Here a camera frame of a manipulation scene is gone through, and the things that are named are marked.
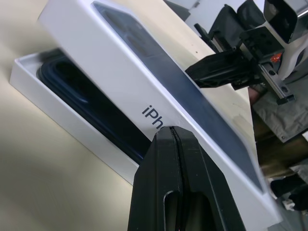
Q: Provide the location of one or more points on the dark blue phone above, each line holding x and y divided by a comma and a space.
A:
79, 96

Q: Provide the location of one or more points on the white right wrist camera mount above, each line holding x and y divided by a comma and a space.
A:
292, 55

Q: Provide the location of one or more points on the grey fabric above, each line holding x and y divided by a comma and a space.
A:
281, 115

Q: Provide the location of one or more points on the white phone box base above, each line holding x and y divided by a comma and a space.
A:
60, 113

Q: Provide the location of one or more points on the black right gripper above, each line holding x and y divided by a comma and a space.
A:
260, 48

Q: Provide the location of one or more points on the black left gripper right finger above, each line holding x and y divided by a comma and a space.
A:
204, 192

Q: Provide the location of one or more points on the white phone box lid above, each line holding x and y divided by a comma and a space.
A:
115, 60

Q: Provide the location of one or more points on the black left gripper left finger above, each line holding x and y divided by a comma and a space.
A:
156, 183

